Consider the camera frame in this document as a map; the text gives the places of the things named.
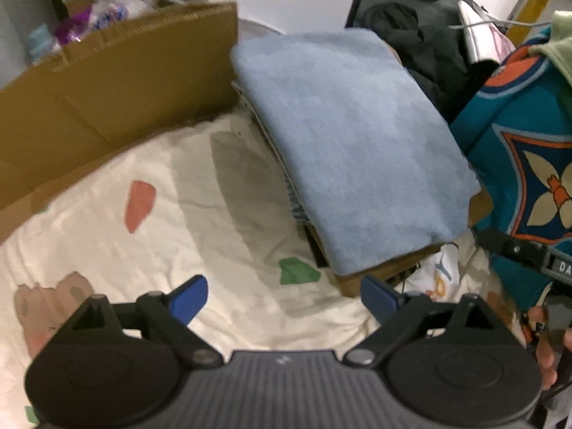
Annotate teal printed garment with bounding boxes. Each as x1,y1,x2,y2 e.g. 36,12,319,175
449,27,572,311

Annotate person's right hand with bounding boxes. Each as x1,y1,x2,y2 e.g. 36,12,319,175
521,306,561,389

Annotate printed cream bed sheet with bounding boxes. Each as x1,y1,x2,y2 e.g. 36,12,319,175
0,114,528,367

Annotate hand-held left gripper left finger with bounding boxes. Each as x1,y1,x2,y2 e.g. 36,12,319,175
60,275,224,367

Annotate light blue packet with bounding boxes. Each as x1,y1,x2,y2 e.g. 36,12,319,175
29,24,62,64

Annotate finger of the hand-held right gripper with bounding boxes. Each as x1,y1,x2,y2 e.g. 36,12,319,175
476,228,548,271

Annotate brown cardboard sheet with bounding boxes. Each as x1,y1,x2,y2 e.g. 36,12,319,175
0,0,240,244

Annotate pink white garment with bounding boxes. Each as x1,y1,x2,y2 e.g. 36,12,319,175
458,0,519,63

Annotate black jacket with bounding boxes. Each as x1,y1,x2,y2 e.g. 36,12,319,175
362,2,499,121

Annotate blue denim jeans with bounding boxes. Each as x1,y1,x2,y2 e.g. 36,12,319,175
230,29,481,275

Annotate yellow post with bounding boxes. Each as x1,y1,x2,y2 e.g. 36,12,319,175
509,0,559,48

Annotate purple printed packet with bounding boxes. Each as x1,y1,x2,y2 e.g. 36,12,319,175
54,0,155,48

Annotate light green cloth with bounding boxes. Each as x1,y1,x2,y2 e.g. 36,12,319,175
543,11,572,85

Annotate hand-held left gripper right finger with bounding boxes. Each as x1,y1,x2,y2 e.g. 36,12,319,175
344,275,506,367

